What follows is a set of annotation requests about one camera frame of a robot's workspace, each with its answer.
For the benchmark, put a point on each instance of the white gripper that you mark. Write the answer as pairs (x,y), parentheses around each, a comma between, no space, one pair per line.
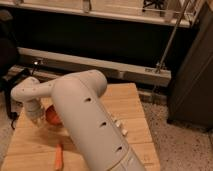
(34,110)

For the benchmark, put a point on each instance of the orange ceramic bowl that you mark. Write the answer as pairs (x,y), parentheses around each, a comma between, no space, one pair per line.
(52,117)

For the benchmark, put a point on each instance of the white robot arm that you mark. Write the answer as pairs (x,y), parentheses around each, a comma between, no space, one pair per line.
(76,99)

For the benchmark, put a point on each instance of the orange carrot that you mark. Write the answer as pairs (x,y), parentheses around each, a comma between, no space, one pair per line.
(58,165)

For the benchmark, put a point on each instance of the black office chair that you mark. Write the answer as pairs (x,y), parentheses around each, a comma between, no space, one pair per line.
(9,55)

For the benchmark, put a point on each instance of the white tube bottle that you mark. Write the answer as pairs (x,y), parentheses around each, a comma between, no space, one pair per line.
(119,125)

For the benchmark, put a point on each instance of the metal pole stand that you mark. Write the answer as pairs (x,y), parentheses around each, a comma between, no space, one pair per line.
(160,64)

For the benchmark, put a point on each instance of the dark cabinet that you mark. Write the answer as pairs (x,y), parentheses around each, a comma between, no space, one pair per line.
(191,92)

